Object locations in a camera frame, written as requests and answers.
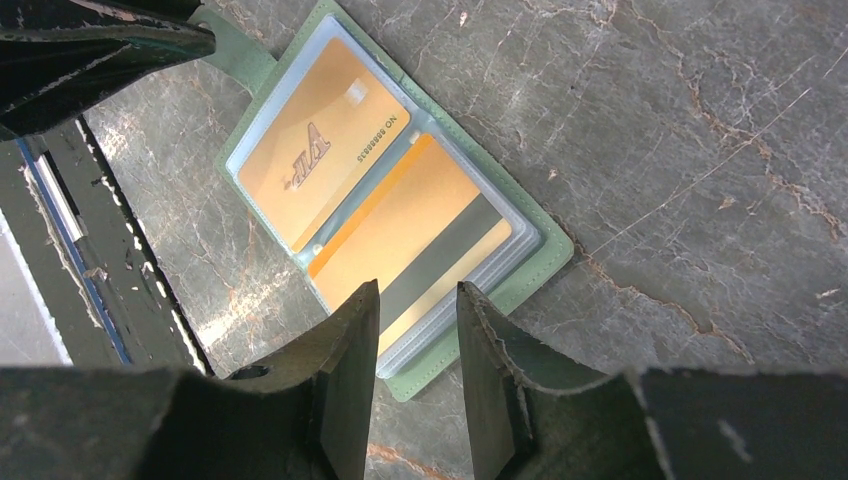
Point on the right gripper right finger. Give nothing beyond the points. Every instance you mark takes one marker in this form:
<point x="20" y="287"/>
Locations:
<point x="534" y="413"/>

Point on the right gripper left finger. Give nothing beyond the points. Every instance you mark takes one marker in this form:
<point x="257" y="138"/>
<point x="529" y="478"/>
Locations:
<point x="302" y="412"/>

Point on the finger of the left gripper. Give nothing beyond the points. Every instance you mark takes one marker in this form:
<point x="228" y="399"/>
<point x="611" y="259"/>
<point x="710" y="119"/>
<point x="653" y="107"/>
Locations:
<point x="99" y="10"/>
<point x="55" y="66"/>

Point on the yellow credit card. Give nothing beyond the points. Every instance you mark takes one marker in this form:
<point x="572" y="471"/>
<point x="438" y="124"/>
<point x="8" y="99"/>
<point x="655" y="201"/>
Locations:
<point x="426" y="226"/>

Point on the green card holder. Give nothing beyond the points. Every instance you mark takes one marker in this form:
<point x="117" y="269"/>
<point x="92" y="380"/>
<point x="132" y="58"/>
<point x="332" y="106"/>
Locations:
<point x="536" y="250"/>

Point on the gold VIP credit card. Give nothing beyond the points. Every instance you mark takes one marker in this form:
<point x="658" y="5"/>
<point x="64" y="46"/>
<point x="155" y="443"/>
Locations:
<point x="333" y="127"/>

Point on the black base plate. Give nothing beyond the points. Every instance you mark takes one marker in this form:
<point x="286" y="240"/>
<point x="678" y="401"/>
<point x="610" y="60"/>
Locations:
<point x="80" y="284"/>

